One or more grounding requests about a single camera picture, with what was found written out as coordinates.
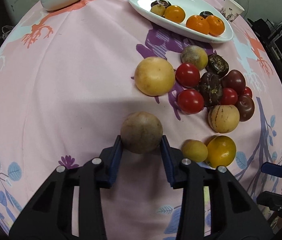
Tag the white oval plate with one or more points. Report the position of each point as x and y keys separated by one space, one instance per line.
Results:
x=191 y=7

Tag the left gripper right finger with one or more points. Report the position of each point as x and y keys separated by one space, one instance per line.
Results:
x=214 y=204

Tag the dark fruit on plate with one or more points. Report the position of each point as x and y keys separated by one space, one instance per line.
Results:
x=205 y=14
x=164 y=3

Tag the red cherry tomato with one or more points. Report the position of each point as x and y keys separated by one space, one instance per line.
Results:
x=187 y=75
x=190 y=101
x=229 y=97

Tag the large orange tangerine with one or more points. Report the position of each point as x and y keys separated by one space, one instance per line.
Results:
x=198 y=23

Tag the small tangerine on plate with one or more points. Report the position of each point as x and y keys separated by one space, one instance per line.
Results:
x=175 y=14

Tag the tangerine on plate right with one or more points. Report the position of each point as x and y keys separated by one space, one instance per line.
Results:
x=216 y=25

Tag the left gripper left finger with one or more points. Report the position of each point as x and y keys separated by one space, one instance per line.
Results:
x=68 y=204

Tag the yellow round fruit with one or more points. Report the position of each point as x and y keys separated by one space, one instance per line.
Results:
x=154 y=76

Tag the paper cup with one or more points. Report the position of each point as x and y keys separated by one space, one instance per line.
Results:
x=231 y=10

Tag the dark purple plum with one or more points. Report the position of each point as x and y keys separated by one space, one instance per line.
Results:
x=234 y=80
x=246 y=107

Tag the dark wrinkled fruit top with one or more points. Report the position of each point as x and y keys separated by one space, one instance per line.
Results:
x=217 y=65

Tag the dark fruit on plate right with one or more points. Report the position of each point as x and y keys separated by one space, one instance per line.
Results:
x=205 y=14

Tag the brownish round passion fruit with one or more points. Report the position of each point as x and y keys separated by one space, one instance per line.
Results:
x=141 y=132

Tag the tan melon pear fruit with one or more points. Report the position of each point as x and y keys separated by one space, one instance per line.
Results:
x=223 y=118

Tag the dark brown wrinkled fruit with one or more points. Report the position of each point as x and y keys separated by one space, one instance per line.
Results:
x=210 y=88

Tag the greenish yellow fruit top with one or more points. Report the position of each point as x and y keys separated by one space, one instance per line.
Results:
x=196 y=56

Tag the green yellow tomato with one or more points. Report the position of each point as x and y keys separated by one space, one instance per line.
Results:
x=221 y=151

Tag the dark fruit on plate left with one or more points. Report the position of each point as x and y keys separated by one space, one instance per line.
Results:
x=164 y=3

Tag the small yellow fruit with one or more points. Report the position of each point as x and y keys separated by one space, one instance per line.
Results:
x=195 y=150

